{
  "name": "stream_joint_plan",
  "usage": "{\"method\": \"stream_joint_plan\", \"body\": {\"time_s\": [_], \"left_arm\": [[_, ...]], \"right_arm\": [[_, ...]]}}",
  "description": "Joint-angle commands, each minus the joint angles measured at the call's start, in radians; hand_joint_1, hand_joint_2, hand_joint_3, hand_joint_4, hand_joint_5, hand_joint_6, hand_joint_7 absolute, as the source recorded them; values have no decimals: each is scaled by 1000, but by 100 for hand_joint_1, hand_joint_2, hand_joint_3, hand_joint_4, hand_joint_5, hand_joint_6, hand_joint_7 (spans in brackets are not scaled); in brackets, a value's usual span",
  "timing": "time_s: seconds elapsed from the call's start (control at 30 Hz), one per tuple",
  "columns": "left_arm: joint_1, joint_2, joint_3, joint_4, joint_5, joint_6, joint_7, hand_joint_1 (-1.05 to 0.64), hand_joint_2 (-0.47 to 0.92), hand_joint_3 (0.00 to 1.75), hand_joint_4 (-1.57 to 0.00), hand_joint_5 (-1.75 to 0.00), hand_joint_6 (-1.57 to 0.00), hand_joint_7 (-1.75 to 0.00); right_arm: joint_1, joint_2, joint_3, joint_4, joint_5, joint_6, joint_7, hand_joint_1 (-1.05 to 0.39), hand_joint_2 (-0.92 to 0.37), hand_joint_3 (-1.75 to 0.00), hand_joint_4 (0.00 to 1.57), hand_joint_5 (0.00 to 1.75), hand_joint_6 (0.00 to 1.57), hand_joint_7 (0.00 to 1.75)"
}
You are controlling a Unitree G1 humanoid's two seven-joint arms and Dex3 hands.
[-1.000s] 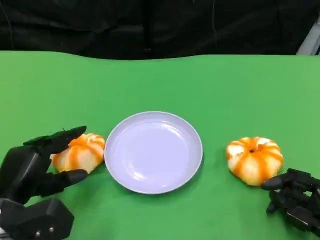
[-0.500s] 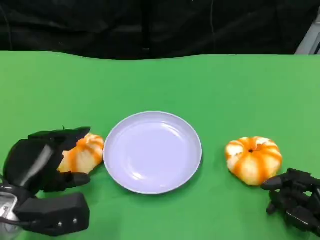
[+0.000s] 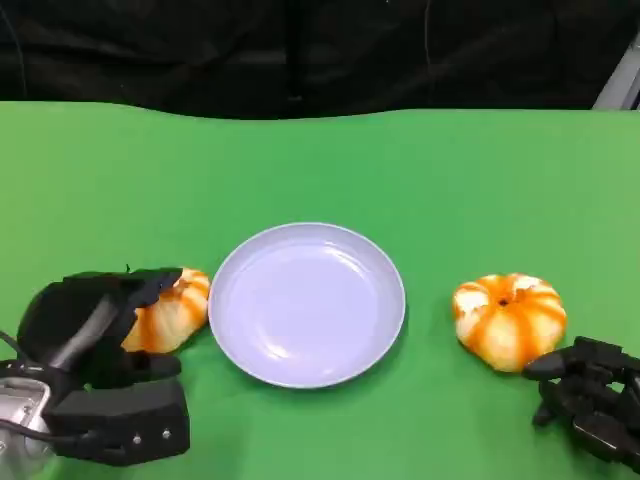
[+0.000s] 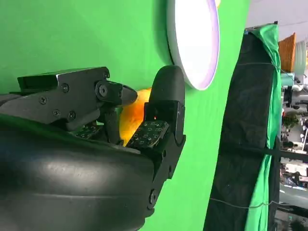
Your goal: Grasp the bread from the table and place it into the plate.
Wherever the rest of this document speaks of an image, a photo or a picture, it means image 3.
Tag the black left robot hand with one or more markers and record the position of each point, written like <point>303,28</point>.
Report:
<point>65,310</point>

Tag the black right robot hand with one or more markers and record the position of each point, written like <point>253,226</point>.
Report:
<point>590,395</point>

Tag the orange and white toy bread roll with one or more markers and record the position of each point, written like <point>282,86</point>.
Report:
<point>510,325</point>
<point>170,320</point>

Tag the lilac plate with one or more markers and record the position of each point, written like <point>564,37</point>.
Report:
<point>310,310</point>

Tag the green table cloth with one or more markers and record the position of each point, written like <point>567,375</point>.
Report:
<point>320,170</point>

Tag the black backdrop cloth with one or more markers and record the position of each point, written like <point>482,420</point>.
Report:
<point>200,50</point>

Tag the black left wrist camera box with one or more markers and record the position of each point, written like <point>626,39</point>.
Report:
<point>130,425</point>

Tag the grey metal frame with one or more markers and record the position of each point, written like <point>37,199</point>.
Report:
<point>622,80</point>

